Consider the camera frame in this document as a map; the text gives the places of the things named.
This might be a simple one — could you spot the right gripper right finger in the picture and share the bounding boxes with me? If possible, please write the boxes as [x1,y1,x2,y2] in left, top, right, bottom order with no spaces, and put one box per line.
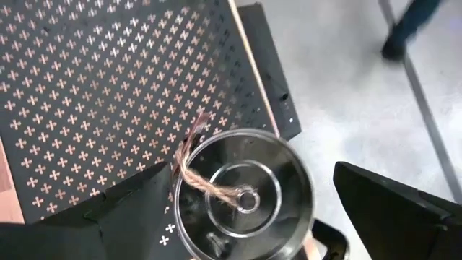
[332,161,462,260]

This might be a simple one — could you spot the silver candle tin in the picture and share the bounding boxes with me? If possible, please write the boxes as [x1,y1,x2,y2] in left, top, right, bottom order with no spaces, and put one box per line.
[173,111,315,260]

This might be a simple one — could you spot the person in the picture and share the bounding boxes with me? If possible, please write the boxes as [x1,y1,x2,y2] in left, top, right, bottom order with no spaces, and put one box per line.
[380,0,444,61]

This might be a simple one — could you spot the black mounting bar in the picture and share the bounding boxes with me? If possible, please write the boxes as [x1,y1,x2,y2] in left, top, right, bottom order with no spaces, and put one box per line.
[237,2,302,142]

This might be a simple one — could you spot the black clamp handle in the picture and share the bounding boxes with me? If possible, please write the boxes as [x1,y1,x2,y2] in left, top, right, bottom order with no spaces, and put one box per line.
[310,218,350,260]

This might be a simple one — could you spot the grey metal floor bar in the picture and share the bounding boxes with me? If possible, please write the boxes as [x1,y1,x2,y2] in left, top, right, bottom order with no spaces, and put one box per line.
[378,0,462,205]

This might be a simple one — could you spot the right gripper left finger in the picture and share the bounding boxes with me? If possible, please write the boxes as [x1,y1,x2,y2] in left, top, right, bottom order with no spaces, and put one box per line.
[0,161,173,260]

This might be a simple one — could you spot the black perforated riser shelf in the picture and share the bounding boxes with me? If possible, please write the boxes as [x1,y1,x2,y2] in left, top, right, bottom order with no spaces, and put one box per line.
[0,0,279,250]

